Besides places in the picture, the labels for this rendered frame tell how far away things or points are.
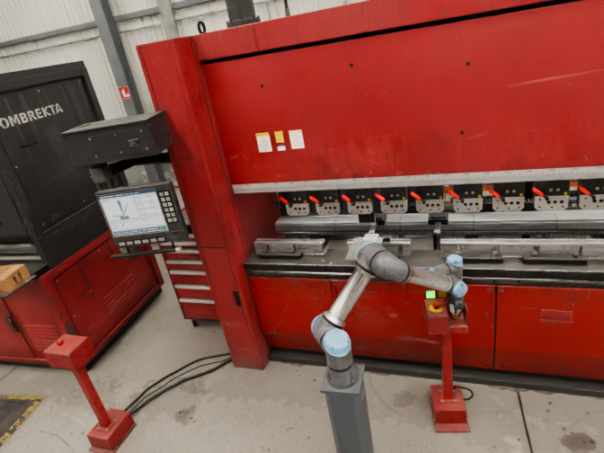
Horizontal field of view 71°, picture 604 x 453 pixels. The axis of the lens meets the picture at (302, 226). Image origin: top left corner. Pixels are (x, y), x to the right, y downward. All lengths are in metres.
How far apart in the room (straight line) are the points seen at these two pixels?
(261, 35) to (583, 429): 2.77
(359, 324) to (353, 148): 1.16
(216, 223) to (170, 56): 0.99
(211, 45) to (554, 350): 2.60
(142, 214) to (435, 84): 1.72
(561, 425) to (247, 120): 2.49
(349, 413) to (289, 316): 1.11
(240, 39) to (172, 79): 0.43
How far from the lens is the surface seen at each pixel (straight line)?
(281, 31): 2.43
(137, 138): 2.46
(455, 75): 2.31
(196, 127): 2.54
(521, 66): 2.32
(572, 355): 2.96
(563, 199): 2.53
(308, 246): 2.80
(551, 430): 2.97
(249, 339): 3.18
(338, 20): 2.34
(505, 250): 2.65
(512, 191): 2.48
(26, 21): 9.11
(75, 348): 2.87
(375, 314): 2.82
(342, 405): 2.09
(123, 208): 2.62
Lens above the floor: 2.23
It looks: 25 degrees down
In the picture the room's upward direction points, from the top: 11 degrees counter-clockwise
